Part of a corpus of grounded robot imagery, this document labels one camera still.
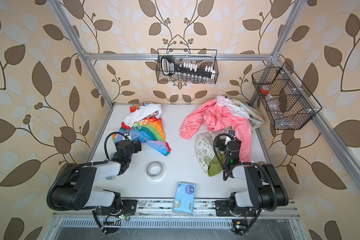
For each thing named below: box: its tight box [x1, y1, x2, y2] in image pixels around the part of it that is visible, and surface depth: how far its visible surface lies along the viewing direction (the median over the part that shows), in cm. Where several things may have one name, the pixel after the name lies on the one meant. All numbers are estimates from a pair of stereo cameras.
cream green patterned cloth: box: [195, 130, 230, 176], surface depth 94 cm
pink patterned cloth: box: [179, 98, 253, 163], surface depth 98 cm
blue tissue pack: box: [172, 181, 197, 214], surface depth 74 cm
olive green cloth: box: [208, 150, 226, 177], surface depth 87 cm
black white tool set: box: [161, 55, 216, 84], surface depth 87 cm
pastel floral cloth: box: [231, 98, 265, 130], surface depth 101 cm
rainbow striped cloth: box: [112, 102, 171, 156], surface depth 107 cm
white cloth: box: [215, 95, 250, 119], surface depth 98 cm
